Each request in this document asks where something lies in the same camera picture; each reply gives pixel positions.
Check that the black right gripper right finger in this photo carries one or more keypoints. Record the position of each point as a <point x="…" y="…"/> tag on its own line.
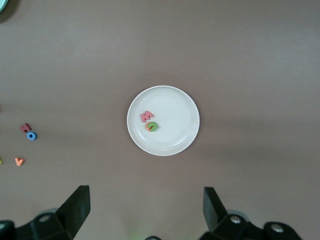
<point x="217" y="220"/>

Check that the orange foam letter v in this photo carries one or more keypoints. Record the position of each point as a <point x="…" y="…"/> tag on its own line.
<point x="18" y="162"/>

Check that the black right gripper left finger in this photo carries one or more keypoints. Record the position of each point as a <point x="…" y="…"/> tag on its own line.
<point x="72" y="215"/>

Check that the pink foam letter w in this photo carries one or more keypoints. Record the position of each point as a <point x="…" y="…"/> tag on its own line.
<point x="146" y="116"/>

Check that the orange foam letter e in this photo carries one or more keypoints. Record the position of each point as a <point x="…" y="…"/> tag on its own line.
<point x="147" y="127"/>

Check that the blue foam letter o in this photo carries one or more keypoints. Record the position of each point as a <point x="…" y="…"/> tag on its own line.
<point x="35" y="137"/>

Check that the pale green round plate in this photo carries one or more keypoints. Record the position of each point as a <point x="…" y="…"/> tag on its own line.
<point x="2" y="2"/>

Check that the beige brown round plate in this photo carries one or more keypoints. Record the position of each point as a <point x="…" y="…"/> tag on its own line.
<point x="175" y="120"/>

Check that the brown table cover sheet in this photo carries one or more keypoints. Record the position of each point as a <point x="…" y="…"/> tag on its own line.
<point x="250" y="75"/>

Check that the green foam letter n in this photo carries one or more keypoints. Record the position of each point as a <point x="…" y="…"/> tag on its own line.
<point x="154" y="127"/>

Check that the dark red foam letter z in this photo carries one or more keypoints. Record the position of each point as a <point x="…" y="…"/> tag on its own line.
<point x="25" y="128"/>

